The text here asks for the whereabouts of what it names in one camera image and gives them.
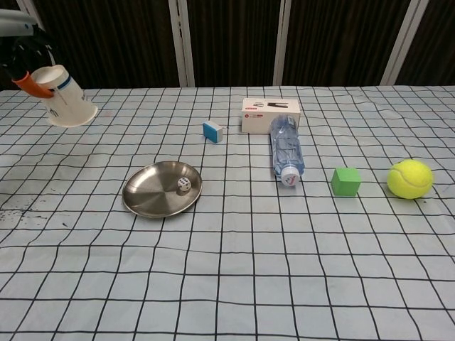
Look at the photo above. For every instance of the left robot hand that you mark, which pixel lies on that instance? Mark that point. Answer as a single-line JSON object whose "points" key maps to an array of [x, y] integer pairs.
{"points": [[17, 46]]}

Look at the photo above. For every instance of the white paper cup blue stripe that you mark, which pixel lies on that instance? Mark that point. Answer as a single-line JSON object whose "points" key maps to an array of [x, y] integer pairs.
{"points": [[67, 103]]}

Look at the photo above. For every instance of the round metal plate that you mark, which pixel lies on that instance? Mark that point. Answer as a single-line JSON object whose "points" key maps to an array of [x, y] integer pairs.
{"points": [[156, 195]]}

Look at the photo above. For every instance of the small white die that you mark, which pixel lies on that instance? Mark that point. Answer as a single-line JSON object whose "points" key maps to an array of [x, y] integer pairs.
{"points": [[184, 184]]}

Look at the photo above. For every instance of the blue and white eraser block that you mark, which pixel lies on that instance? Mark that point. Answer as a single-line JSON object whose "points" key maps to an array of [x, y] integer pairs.
{"points": [[211, 130]]}

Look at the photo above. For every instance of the white cardboard product box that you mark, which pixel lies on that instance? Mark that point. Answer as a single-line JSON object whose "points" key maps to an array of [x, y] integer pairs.
{"points": [[259, 117]]}

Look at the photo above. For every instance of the clear plastic water bottle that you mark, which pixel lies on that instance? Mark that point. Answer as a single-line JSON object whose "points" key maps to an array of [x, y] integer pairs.
{"points": [[286, 149]]}

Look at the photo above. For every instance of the checked light blue tablecloth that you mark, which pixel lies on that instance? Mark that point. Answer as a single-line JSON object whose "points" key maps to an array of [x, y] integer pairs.
{"points": [[227, 266]]}

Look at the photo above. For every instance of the green cube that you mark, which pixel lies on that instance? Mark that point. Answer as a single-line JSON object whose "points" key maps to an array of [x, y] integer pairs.
{"points": [[345, 183]]}

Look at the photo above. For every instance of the yellow tennis ball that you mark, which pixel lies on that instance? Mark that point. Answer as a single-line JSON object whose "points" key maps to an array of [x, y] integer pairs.
{"points": [[409, 177]]}

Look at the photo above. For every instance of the white frame post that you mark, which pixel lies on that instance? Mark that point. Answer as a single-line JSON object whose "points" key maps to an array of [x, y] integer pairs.
{"points": [[403, 42], [283, 42], [28, 4], [181, 42]]}

